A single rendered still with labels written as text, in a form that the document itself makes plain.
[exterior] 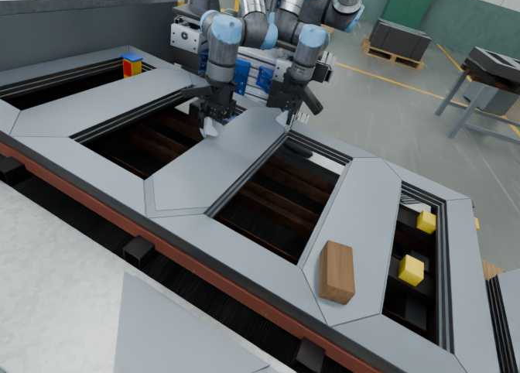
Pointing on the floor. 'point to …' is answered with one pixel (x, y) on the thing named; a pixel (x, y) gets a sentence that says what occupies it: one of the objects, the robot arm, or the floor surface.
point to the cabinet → (408, 3)
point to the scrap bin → (494, 97)
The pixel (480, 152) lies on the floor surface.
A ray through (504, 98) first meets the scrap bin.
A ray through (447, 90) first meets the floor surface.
